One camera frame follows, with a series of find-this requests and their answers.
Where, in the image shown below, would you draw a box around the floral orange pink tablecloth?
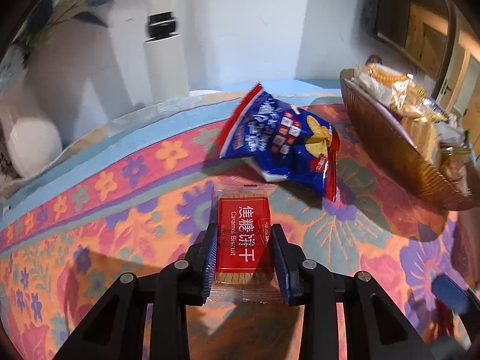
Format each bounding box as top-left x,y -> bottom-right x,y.
1,90 -> 478,359

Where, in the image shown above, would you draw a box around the blue white artificial flowers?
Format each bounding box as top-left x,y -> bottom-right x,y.
1,0 -> 115,94

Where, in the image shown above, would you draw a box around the black wall television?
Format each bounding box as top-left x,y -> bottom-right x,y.
364,0 -> 456,98

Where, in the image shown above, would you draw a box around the red caramel biscuit pack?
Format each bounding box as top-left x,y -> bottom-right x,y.
208,184 -> 282,304

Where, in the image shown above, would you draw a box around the white pipe with black clamp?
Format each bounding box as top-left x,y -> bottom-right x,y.
144,0 -> 190,102

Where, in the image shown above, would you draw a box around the white ceramic vase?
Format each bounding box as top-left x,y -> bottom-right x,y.
1,104 -> 63,178

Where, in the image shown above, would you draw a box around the blue red chip bag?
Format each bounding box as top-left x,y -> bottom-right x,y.
217,84 -> 340,201

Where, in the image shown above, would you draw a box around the clear bag small round crackers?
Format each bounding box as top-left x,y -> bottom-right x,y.
366,63 -> 425,118

